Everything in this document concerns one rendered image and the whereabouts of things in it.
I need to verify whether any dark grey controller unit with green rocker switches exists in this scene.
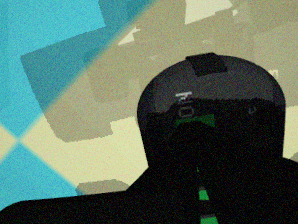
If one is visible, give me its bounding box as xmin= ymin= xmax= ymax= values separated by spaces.
xmin=136 ymin=52 xmax=286 ymax=167

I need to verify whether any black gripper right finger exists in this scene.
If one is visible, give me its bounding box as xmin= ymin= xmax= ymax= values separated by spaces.
xmin=189 ymin=120 xmax=298 ymax=224

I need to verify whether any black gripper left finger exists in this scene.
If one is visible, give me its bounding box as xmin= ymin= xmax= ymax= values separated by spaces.
xmin=0 ymin=121 xmax=201 ymax=224

